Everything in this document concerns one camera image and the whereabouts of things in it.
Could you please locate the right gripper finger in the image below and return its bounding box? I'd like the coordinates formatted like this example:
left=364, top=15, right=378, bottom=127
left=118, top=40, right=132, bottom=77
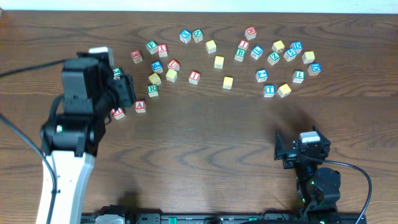
left=313, top=126, right=330, bottom=145
left=274, top=131, right=284, bottom=161

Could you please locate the green R block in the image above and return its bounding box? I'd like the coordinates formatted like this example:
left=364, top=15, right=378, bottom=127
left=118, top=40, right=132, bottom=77
left=147, top=85, right=159, bottom=97

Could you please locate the yellow block O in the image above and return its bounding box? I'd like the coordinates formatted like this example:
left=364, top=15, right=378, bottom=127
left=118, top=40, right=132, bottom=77
left=223, top=77, right=234, bottom=90
left=166, top=69, right=178, bottom=82

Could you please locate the green B block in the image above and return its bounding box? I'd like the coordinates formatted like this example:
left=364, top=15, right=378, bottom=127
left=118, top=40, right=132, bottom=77
left=234, top=49, right=246, bottom=62

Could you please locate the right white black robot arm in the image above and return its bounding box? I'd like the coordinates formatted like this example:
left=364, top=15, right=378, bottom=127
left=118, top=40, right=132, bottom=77
left=274, top=127, right=341, bottom=222

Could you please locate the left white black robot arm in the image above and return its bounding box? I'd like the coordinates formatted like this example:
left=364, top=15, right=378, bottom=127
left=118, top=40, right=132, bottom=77
left=36, top=54, right=136, bottom=223

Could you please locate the red A block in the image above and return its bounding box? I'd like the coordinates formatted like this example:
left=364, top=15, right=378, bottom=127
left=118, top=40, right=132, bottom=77
left=134, top=100, right=146, bottom=113

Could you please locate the red U block lower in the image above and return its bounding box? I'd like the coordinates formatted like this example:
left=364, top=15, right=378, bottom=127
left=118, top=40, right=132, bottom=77
left=111, top=108, right=125, bottom=120

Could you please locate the red u block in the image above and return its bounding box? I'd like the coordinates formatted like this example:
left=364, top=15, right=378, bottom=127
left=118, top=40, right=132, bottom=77
left=167, top=59, right=180, bottom=71
left=111, top=108, right=125, bottom=120

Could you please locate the green J block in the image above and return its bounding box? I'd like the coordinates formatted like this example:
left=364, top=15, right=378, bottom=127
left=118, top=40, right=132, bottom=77
left=113, top=67, right=123, bottom=80

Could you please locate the red G block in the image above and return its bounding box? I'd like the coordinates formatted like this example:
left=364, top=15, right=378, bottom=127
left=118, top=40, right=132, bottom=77
left=131, top=50, right=143, bottom=63

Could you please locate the blue P block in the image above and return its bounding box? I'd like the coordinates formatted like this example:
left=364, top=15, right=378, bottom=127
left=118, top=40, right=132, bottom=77
left=151, top=60, right=163, bottom=73

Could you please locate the green F block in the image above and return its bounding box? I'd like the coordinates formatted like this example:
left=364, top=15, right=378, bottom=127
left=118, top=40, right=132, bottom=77
left=146, top=40, right=158, bottom=55

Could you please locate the red U block upper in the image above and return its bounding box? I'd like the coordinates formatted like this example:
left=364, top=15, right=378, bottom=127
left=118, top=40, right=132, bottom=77
left=167, top=59, right=180, bottom=71

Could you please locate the blue T block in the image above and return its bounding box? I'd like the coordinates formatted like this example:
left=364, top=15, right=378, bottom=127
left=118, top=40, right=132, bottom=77
left=264, top=85, right=275, bottom=98

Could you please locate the red Y block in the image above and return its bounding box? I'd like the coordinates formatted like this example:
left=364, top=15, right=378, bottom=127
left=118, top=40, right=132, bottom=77
left=157, top=44, right=168, bottom=57

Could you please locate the red I block centre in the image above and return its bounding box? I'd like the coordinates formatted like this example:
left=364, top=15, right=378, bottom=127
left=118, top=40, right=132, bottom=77
left=188, top=71, right=201, bottom=85

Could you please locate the red i block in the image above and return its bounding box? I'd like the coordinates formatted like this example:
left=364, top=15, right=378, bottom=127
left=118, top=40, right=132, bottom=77
left=238, top=40, right=249, bottom=50
left=188, top=71, right=201, bottom=85

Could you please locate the green L block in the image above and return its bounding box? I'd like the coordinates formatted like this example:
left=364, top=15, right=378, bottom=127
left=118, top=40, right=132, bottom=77
left=292, top=70, right=305, bottom=83

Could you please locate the blue D block right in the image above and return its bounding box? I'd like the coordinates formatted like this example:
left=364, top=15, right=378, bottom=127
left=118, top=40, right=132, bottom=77
left=308, top=63, right=322, bottom=76

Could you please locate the blue d block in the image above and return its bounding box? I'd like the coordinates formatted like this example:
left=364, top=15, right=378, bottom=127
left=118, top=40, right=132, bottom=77
left=290, top=41, right=303, bottom=54
left=308, top=63, right=322, bottom=76

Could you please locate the blue X block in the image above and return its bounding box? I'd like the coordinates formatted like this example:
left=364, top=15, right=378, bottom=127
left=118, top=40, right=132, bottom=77
left=179, top=29, right=192, bottom=44

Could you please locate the yellow 8 block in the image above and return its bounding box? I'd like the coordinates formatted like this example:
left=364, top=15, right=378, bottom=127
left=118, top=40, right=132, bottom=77
left=302, top=51, right=315, bottom=64

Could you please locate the green Z block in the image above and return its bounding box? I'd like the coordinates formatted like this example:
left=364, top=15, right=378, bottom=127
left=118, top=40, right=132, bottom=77
left=267, top=52, right=280, bottom=65

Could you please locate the green N block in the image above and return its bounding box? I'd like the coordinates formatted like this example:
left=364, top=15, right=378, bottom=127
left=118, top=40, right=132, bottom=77
left=192, top=29, right=203, bottom=43

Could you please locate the blue S block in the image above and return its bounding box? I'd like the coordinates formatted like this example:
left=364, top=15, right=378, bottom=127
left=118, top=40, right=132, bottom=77
left=284, top=49, right=297, bottom=62

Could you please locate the blue L block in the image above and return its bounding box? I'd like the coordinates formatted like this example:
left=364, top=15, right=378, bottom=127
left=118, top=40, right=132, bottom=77
left=251, top=45, right=264, bottom=60

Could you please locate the blue D block upper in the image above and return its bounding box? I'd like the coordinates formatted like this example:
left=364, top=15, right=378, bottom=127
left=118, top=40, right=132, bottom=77
left=290, top=41, right=303, bottom=54

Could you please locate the red I block right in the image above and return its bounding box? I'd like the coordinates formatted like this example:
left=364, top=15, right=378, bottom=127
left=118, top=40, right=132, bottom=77
left=238, top=40, right=249, bottom=50

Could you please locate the red H block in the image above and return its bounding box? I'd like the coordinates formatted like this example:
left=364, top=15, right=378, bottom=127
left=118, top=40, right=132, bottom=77
left=244, top=26, right=257, bottom=40

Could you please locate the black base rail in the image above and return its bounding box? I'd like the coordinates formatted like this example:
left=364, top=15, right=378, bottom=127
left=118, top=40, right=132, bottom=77
left=80, top=205, right=368, bottom=224

